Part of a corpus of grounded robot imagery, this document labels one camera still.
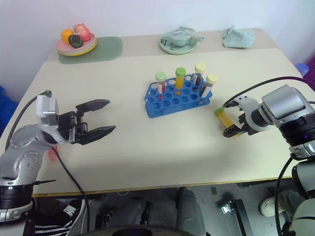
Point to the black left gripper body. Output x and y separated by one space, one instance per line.
67 125

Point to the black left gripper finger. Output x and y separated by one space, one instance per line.
98 132
94 104

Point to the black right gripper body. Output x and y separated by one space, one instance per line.
246 123

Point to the yellow test tube green cap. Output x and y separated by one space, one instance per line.
180 78
225 118

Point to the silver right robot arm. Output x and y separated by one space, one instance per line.
292 115

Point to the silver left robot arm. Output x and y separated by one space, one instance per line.
24 157

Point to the blue test tube rack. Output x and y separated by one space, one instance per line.
172 98

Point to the red test tube green cap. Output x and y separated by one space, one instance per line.
161 84

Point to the dark red tube yellow cap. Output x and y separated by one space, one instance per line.
198 76
208 87

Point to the yellow and green plate stack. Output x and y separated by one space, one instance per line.
81 52

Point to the green placemat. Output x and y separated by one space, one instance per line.
108 49

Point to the pink plate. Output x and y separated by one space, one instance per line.
86 44

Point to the blue fabric object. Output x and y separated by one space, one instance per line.
6 110

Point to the dark brown toy food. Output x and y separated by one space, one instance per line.
75 40

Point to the light green cloth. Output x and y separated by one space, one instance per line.
238 38

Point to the pink toy food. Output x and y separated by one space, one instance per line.
82 32

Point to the orange toy food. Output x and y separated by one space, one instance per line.
66 36

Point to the light green plate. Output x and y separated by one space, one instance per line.
178 49

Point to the blue plastic object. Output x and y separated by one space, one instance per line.
302 70

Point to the purple object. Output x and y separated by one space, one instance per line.
310 78

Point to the black metal table foot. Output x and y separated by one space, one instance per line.
237 216

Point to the grey trouser leg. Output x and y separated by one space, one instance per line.
187 209

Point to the black shoe white stripes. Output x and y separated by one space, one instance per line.
61 216

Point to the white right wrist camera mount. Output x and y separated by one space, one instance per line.
251 108

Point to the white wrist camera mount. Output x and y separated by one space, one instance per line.
45 108
251 108

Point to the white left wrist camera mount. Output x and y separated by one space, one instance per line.
45 108

